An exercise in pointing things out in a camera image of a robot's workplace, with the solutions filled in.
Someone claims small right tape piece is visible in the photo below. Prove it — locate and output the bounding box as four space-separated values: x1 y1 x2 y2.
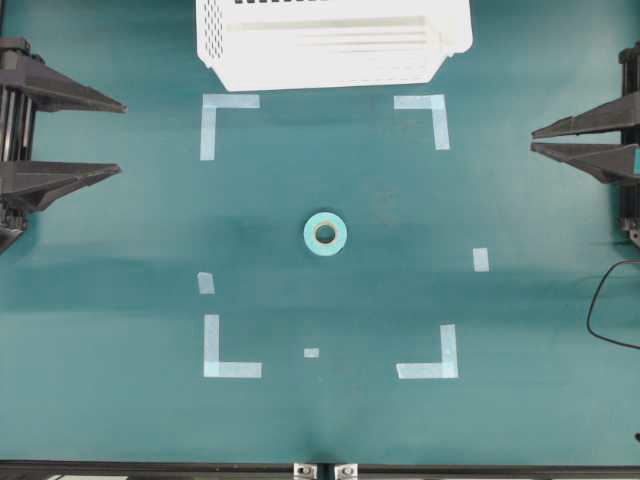
472 247 490 273

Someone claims teal tape roll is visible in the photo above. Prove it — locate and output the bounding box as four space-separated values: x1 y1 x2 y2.
303 212 348 257

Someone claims white perforated plastic basket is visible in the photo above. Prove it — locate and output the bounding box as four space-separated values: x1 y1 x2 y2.
195 1 473 92

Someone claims small tape piece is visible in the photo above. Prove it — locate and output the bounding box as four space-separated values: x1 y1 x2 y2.
472 247 490 273
303 348 320 359
196 272 215 295

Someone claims small bottom tape piece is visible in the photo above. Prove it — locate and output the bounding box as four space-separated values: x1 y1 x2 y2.
303 348 320 359

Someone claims metal bracket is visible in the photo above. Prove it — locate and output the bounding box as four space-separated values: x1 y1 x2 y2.
293 463 317 480
334 463 358 480

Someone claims top-left tape corner marker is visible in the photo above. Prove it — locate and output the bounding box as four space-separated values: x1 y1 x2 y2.
200 94 261 161

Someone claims bottom-left tape corner marker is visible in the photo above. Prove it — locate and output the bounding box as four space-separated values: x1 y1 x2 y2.
203 314 262 379

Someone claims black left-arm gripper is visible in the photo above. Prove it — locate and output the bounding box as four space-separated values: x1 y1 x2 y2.
1 37 126 251

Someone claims small left tape piece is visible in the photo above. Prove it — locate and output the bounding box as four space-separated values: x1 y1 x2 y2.
196 272 215 295

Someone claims left metal bracket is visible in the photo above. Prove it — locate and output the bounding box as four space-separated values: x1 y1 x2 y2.
293 463 317 480

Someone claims bottom-right tape corner marker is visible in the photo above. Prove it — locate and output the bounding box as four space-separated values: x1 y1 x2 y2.
396 324 459 380

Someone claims black cable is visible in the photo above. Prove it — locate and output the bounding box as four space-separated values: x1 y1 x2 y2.
586 258 640 347

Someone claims top-right tape corner marker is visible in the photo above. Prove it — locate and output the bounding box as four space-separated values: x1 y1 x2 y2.
393 94 450 150

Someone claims right metal bracket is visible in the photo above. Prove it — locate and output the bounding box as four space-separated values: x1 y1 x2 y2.
334 463 358 480

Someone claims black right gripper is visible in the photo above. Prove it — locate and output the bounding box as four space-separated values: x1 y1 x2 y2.
531 45 639 245

